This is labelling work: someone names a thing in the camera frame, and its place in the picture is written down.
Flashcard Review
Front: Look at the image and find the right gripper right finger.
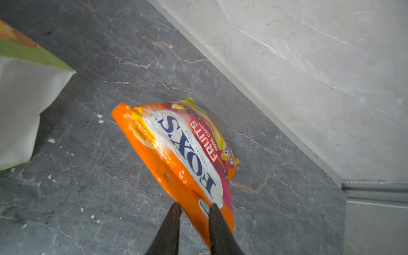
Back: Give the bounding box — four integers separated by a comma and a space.
209, 204, 244, 255

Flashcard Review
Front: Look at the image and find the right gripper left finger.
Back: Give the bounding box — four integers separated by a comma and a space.
146, 202, 182, 255

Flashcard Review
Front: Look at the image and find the orange Fox's fruits candy bag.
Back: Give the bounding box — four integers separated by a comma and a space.
112, 98, 240, 244

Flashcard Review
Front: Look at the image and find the floral white paper bag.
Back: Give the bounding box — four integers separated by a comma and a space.
1, 21, 76, 170

